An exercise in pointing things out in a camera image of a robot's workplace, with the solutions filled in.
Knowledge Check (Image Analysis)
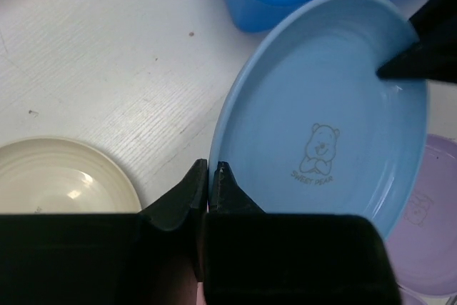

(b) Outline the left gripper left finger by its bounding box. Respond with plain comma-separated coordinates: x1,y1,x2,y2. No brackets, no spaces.
1,159,208,304

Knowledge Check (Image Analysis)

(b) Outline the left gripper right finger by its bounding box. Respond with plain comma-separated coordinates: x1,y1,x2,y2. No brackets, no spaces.
201,162,402,304

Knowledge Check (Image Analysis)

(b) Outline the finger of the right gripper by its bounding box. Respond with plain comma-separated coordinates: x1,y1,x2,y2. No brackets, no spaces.
377,0,456,84

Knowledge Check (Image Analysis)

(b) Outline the cream plate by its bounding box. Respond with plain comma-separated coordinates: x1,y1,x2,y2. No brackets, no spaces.
1,137,141,214

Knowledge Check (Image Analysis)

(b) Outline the light blue plate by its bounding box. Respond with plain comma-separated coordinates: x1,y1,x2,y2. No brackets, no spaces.
209,0,428,238

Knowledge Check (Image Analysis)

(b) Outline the purple plate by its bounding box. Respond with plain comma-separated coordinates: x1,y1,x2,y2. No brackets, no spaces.
386,135,456,297

